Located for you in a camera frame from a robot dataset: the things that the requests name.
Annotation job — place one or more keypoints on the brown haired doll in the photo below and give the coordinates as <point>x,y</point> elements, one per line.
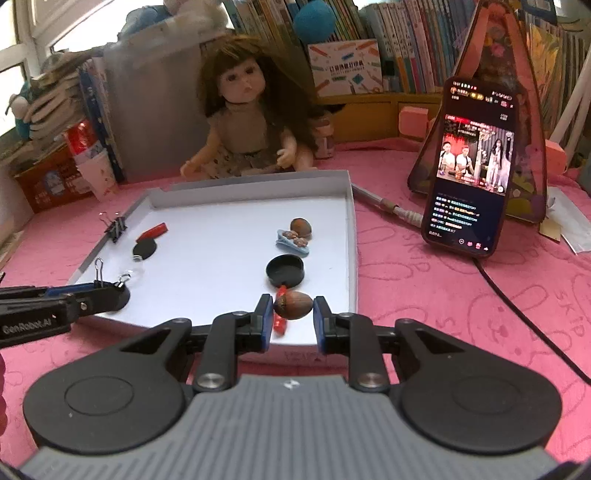
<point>259,115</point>

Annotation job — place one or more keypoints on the small black binder clip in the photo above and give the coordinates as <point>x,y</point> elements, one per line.
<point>114,226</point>

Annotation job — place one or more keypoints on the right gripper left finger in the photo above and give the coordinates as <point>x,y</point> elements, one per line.
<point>229,336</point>

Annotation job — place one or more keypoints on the blue plush toy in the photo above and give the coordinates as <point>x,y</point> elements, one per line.
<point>315,22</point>

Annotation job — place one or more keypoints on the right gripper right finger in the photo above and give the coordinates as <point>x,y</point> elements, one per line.
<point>352,335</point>

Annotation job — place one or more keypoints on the brown chestnut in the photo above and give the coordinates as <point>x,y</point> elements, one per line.
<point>293,305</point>
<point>301,227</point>

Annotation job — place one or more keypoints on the red plastic basket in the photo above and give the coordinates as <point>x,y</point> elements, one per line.
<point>52,181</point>

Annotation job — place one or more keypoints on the blue bear hair clip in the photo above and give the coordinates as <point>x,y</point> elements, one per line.
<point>290,241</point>

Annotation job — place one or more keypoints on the white cable connector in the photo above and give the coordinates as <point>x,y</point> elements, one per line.
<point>408,216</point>

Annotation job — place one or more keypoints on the clear suction cup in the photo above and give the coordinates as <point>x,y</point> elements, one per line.
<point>130,272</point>

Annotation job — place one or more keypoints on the colourful stationery box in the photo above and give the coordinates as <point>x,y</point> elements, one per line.
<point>346,67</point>

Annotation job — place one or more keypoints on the black smartphone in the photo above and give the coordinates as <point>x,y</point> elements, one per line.
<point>474,160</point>

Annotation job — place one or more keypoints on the large black cap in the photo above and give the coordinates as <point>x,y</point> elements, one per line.
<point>285,270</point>

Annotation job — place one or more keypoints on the grey cardboard box tray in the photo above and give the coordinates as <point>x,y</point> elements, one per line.
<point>221,235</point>

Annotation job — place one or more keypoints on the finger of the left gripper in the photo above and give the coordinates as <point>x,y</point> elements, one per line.
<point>101,300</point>
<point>71,289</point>

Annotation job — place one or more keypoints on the black round lid disc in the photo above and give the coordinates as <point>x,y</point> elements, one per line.
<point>143,249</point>

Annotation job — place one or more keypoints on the white paper cup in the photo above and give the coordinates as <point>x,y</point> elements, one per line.
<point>98,173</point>

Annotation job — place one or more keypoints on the grey plastic storage bin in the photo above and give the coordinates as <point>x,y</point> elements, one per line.
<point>155,116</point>

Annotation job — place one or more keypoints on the large black binder clip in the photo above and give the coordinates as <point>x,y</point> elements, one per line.
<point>99,281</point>

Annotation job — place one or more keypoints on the pink towel mat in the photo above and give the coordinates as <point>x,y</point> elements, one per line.
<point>399,276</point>

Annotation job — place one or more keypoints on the short red crayon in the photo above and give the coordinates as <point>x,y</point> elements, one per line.
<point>153,232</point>

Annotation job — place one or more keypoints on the red soda can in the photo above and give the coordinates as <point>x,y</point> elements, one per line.
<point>82,142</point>

